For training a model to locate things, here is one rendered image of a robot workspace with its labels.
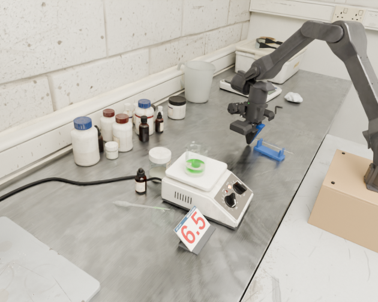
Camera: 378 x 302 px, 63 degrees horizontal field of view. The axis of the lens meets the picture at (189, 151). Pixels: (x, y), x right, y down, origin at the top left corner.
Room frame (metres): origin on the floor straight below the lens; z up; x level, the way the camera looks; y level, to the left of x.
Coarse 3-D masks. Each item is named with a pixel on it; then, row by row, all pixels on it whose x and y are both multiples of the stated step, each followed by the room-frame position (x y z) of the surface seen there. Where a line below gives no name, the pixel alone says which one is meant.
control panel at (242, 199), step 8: (232, 176) 0.63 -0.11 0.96; (224, 184) 0.59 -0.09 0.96; (232, 184) 0.60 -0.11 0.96; (224, 192) 0.57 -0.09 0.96; (248, 192) 0.61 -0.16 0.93; (216, 200) 0.53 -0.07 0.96; (240, 200) 0.57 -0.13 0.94; (224, 208) 0.52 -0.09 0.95; (232, 208) 0.53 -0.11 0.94; (240, 208) 0.55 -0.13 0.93
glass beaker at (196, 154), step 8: (192, 144) 0.62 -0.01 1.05; (200, 144) 0.62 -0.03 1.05; (192, 152) 0.57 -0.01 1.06; (200, 152) 0.62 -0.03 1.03; (192, 160) 0.58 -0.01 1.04; (200, 160) 0.58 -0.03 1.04; (184, 168) 0.59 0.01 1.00; (192, 168) 0.58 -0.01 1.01; (200, 168) 0.58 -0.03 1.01; (192, 176) 0.57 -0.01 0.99; (200, 176) 0.58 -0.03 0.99
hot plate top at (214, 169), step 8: (176, 160) 0.64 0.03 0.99; (184, 160) 0.65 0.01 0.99; (208, 160) 0.65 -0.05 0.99; (216, 160) 0.66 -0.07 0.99; (168, 168) 0.60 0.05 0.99; (176, 168) 0.61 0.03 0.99; (208, 168) 0.62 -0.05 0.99; (216, 168) 0.62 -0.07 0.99; (224, 168) 0.62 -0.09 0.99; (168, 176) 0.58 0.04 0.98; (176, 176) 0.57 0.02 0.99; (184, 176) 0.58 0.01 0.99; (208, 176) 0.59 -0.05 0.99; (216, 176) 0.59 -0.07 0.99; (192, 184) 0.55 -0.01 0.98; (200, 184) 0.55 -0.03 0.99; (208, 184) 0.56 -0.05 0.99
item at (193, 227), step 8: (192, 216) 0.50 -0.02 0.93; (200, 216) 0.52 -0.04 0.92; (184, 224) 0.48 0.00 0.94; (192, 224) 0.49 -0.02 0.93; (200, 224) 0.50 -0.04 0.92; (184, 232) 0.46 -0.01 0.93; (192, 232) 0.47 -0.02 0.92; (200, 232) 0.48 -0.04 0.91; (184, 240) 0.44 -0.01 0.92; (192, 240) 0.45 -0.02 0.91
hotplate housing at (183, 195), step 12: (168, 180) 0.58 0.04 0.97; (240, 180) 0.63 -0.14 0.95; (168, 192) 0.57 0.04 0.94; (180, 192) 0.56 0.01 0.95; (192, 192) 0.55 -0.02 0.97; (204, 192) 0.55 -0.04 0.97; (216, 192) 0.55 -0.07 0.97; (180, 204) 0.56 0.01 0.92; (192, 204) 0.55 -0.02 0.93; (204, 204) 0.53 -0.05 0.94; (216, 204) 0.53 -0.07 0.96; (204, 216) 0.54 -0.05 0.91; (216, 216) 0.52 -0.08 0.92; (228, 216) 0.51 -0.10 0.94; (240, 216) 0.53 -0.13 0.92
